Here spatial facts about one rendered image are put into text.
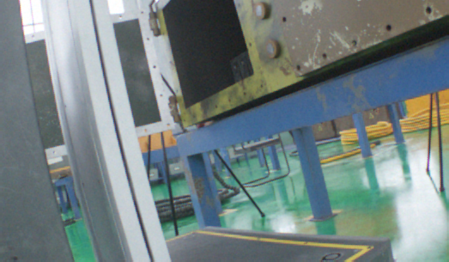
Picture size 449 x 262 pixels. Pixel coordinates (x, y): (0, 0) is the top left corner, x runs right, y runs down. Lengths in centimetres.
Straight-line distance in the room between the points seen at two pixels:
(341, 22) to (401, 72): 17
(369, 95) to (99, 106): 60
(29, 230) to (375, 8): 72
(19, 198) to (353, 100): 77
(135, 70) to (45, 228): 136
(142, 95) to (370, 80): 109
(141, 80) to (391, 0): 122
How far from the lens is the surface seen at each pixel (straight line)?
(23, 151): 49
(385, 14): 84
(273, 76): 117
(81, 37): 65
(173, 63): 175
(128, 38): 183
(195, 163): 190
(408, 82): 89
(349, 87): 100
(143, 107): 176
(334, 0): 93
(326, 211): 232
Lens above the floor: 55
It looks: 3 degrees up
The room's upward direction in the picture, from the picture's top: 15 degrees counter-clockwise
